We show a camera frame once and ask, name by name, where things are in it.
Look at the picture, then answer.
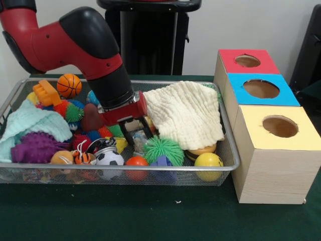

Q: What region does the orange toy basketball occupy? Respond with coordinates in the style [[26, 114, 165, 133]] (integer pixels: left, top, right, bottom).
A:
[[57, 73, 83, 99]]

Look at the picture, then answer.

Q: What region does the large orange toy brick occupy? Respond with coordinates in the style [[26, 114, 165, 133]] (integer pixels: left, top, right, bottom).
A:
[[32, 79, 62, 106]]

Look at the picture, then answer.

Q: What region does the yellow smiley ball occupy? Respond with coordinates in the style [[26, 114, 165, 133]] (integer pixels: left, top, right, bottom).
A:
[[194, 152, 224, 182]]

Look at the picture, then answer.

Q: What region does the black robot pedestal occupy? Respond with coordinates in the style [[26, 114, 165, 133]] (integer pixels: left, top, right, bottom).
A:
[[96, 0, 203, 75]]

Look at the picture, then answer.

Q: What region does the silver mesh bin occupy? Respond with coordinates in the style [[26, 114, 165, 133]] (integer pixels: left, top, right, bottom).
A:
[[0, 77, 241, 187]]

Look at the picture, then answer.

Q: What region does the toy soccer ball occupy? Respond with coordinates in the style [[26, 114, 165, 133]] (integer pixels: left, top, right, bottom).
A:
[[96, 151, 125, 180]]

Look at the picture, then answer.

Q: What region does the dark green table cloth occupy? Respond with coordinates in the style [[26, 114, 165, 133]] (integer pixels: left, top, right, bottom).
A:
[[295, 79, 321, 121], [0, 73, 321, 241]]

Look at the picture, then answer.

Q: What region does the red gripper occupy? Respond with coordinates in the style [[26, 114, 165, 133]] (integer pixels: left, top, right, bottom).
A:
[[99, 91, 154, 147]]

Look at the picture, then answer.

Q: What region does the wooden box with three holes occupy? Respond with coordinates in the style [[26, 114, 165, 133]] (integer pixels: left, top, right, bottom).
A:
[[214, 49, 321, 204]]

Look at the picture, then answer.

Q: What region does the mint knitted cloth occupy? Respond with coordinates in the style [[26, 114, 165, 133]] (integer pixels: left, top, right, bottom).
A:
[[0, 99, 73, 163]]

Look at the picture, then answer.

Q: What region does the blue globe ball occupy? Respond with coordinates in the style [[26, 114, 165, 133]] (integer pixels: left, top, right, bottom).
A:
[[87, 90, 101, 106]]

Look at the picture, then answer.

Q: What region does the cream knitted cloth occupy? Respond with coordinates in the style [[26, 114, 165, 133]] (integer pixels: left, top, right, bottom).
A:
[[142, 80, 226, 150]]

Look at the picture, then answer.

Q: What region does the plain orange ball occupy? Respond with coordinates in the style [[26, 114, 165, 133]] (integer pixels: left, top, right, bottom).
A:
[[125, 156, 149, 182]]

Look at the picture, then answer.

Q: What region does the small green spiky ball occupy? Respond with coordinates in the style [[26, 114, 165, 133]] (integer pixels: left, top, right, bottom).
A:
[[106, 124, 125, 138]]

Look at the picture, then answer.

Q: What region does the green stringy puffer ball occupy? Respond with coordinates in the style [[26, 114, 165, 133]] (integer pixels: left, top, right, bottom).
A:
[[143, 137, 185, 166]]

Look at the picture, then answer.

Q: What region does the black stand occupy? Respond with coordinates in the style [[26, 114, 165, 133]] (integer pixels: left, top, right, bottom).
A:
[[289, 4, 321, 87]]

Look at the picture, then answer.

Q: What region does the purple bumpy soft toy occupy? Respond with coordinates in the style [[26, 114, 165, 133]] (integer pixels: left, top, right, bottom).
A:
[[10, 132, 72, 164]]

